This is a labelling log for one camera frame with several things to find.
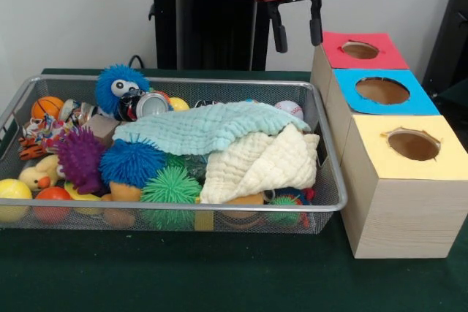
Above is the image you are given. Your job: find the mint green cloth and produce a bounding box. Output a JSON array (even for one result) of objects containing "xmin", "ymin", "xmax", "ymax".
[{"xmin": 112, "ymin": 102, "xmax": 312, "ymax": 156}]

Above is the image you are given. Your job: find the orange tiger plush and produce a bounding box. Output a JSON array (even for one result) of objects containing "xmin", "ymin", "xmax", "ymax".
[{"xmin": 18, "ymin": 135, "xmax": 48, "ymax": 161}]

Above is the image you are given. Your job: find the silver mesh bin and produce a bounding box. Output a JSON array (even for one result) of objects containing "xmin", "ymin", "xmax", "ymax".
[{"xmin": 0, "ymin": 74, "xmax": 348, "ymax": 235}]

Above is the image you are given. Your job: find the wooden box with three holes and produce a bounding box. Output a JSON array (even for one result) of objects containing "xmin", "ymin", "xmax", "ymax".
[{"xmin": 309, "ymin": 30, "xmax": 468, "ymax": 260}]

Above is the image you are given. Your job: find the white baseball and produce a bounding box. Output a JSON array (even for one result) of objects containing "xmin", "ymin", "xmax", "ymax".
[{"xmin": 273, "ymin": 100, "xmax": 304, "ymax": 121}]

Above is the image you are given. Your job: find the cream cloth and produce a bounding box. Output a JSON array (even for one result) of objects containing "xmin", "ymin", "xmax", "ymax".
[{"xmin": 200, "ymin": 123, "xmax": 320, "ymax": 205}]

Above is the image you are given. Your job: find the crushed soda can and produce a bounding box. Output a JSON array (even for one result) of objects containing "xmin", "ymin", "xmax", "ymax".
[{"xmin": 118, "ymin": 89, "xmax": 171, "ymax": 122}]

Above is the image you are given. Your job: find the green cloth covered side table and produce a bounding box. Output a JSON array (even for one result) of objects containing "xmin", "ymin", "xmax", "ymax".
[{"xmin": 434, "ymin": 77, "xmax": 468, "ymax": 137}]

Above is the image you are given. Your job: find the blue fuzzy ball with eyes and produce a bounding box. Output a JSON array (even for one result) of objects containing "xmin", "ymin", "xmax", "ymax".
[{"xmin": 95, "ymin": 64, "xmax": 151, "ymax": 115}]

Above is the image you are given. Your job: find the green spiky ball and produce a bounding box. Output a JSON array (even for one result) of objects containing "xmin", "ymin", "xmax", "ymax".
[{"xmin": 140, "ymin": 165, "xmax": 204, "ymax": 231}]

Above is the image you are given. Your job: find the blue spiky ball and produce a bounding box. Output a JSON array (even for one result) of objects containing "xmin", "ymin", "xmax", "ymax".
[{"xmin": 99, "ymin": 138, "xmax": 167, "ymax": 189}]

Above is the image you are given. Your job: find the purple spiky ball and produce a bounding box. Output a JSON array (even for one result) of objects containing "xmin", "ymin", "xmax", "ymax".
[{"xmin": 56, "ymin": 126, "xmax": 107, "ymax": 195}]

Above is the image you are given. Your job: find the orange basketball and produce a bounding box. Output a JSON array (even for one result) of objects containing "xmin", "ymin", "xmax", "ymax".
[{"xmin": 31, "ymin": 96, "xmax": 65, "ymax": 120}]

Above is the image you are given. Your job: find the dark green table cloth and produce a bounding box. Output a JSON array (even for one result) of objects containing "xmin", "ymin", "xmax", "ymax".
[{"xmin": 0, "ymin": 67, "xmax": 468, "ymax": 312}]

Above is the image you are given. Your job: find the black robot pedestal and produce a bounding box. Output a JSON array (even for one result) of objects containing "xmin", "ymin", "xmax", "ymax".
[{"xmin": 140, "ymin": 0, "xmax": 271, "ymax": 71}]

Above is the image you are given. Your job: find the black cable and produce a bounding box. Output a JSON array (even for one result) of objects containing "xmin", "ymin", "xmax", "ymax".
[{"xmin": 127, "ymin": 54, "xmax": 146, "ymax": 70}]

